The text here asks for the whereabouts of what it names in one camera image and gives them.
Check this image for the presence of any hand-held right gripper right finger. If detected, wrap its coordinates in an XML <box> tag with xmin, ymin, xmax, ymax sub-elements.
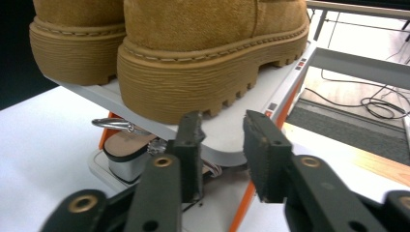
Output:
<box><xmin>243</xmin><ymin>109</ymin><xmax>388</xmax><ymax>232</ymax></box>

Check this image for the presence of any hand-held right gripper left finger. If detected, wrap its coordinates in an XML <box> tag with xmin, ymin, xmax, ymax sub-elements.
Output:
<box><xmin>124</xmin><ymin>110</ymin><xmax>206</xmax><ymax>232</ymax></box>

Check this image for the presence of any rhinestone strap heeled sandal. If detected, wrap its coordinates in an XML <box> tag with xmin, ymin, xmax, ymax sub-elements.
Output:
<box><xmin>91</xmin><ymin>117</ymin><xmax>168</xmax><ymax>186</ymax></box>
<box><xmin>201</xmin><ymin>159</ymin><xmax>223</xmax><ymax>179</ymax></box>

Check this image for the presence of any white two-tier shoe rack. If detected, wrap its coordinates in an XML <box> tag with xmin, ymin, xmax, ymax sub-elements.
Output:
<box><xmin>47</xmin><ymin>43</ymin><xmax>319</xmax><ymax>232</ymax></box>

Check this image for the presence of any tan suede boot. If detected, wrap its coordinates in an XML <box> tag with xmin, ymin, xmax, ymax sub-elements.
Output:
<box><xmin>116</xmin><ymin>0</ymin><xmax>310</xmax><ymax>126</ymax></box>
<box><xmin>28</xmin><ymin>0</ymin><xmax>128</xmax><ymax>87</ymax></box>

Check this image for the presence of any white foam board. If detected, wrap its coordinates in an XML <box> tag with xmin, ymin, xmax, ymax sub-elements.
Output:
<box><xmin>0</xmin><ymin>85</ymin><xmax>410</xmax><ymax>232</ymax></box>

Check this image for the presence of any black floor cable coil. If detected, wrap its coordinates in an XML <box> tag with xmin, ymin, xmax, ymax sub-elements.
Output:
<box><xmin>304</xmin><ymin>69</ymin><xmax>410</xmax><ymax>121</ymax></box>

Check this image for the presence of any white desk frame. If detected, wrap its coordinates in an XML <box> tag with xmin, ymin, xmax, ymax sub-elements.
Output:
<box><xmin>306</xmin><ymin>0</ymin><xmax>410</xmax><ymax>91</ymax></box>

